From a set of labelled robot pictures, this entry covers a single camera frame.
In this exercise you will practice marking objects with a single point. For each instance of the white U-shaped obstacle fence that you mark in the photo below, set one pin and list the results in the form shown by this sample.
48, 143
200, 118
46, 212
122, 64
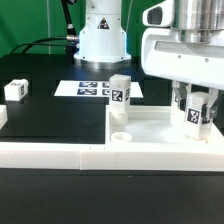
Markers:
121, 153

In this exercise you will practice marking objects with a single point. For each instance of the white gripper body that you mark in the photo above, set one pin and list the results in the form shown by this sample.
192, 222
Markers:
163, 55

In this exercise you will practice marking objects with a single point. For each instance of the white sheet with markers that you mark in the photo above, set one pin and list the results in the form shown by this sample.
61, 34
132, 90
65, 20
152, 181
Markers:
82, 88

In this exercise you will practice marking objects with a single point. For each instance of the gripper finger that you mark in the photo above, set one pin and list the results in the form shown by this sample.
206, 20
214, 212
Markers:
179, 95
210, 109

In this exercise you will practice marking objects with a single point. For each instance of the white square table top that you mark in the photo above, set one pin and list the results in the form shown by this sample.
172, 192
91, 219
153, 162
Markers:
148, 124

